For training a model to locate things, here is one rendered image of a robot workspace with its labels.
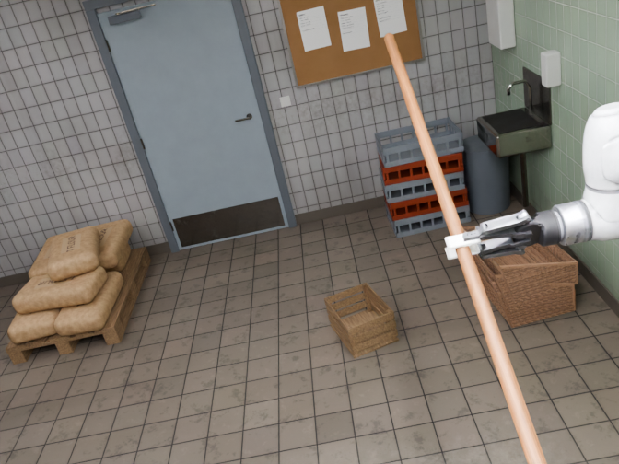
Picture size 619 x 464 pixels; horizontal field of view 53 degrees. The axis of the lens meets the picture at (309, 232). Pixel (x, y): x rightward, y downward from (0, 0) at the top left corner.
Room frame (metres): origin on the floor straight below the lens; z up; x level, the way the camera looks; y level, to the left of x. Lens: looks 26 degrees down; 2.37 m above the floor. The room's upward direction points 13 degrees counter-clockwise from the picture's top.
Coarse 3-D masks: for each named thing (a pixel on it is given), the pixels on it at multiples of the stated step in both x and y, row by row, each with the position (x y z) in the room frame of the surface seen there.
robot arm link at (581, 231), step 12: (564, 204) 1.14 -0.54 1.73; (576, 204) 1.13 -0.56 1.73; (564, 216) 1.11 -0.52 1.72; (576, 216) 1.11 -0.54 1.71; (588, 216) 1.10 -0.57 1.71; (564, 228) 1.11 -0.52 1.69; (576, 228) 1.10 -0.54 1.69; (588, 228) 1.09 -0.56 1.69; (564, 240) 1.11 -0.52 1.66; (576, 240) 1.10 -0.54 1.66; (588, 240) 1.11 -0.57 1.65
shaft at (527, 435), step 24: (408, 96) 1.60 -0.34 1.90; (432, 144) 1.44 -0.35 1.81; (432, 168) 1.35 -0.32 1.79; (456, 216) 1.21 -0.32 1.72; (480, 288) 1.04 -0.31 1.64; (480, 312) 0.99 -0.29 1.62; (504, 360) 0.89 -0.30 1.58; (504, 384) 0.86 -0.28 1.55; (528, 432) 0.77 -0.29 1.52; (528, 456) 0.74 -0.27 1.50
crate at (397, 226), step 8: (456, 208) 4.28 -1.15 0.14; (464, 208) 4.28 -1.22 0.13; (416, 216) 4.29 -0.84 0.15; (424, 216) 4.29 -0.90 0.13; (432, 216) 4.28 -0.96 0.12; (440, 216) 4.45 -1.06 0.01; (464, 216) 4.36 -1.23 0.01; (392, 224) 4.40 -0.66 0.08; (400, 224) 4.29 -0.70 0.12; (408, 224) 4.46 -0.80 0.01; (416, 224) 4.42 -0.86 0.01; (424, 224) 4.39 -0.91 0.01; (432, 224) 4.28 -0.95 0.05; (440, 224) 4.28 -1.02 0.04; (400, 232) 4.29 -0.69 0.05; (408, 232) 4.29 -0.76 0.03; (416, 232) 4.29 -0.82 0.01
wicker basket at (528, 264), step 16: (512, 256) 3.35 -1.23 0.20; (528, 256) 3.31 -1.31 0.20; (544, 256) 3.27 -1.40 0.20; (560, 256) 3.09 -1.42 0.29; (496, 272) 2.98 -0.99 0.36; (512, 272) 2.89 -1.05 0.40; (528, 272) 2.89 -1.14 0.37; (544, 272) 3.10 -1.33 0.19; (560, 272) 2.91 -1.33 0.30; (576, 272) 2.92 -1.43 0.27; (512, 288) 2.89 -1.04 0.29; (528, 288) 2.90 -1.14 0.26; (544, 288) 2.90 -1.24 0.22
